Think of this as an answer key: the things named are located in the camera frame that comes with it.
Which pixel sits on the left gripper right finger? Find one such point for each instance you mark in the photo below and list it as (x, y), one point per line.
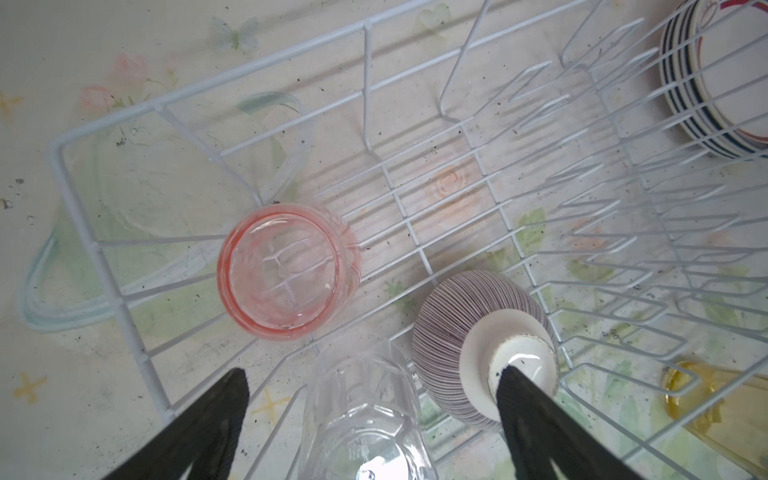
(543, 440)

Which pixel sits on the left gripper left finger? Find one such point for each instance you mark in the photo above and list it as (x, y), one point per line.
(202, 442)

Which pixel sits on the clear plastic cup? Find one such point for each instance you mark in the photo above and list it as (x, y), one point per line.
(361, 418)

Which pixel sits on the yellow plastic cup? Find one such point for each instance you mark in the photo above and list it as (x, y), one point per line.
(735, 425)

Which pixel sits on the purple striped bowl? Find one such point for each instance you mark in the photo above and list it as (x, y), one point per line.
(471, 327)

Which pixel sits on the white wire dish rack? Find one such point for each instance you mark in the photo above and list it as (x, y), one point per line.
(531, 139)

